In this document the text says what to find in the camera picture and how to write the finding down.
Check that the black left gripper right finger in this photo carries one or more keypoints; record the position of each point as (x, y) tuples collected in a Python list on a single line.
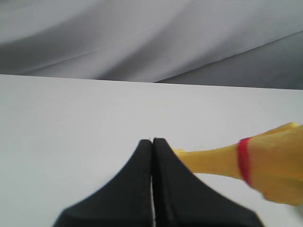
[(182, 200)]

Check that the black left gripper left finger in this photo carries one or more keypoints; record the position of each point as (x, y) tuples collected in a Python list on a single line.
[(125, 201)]

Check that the yellow rubber chicken toy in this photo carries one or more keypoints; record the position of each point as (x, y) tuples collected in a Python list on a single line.
[(270, 163)]

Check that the grey backdrop cloth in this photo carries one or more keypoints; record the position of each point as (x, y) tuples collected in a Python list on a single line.
[(241, 43)]

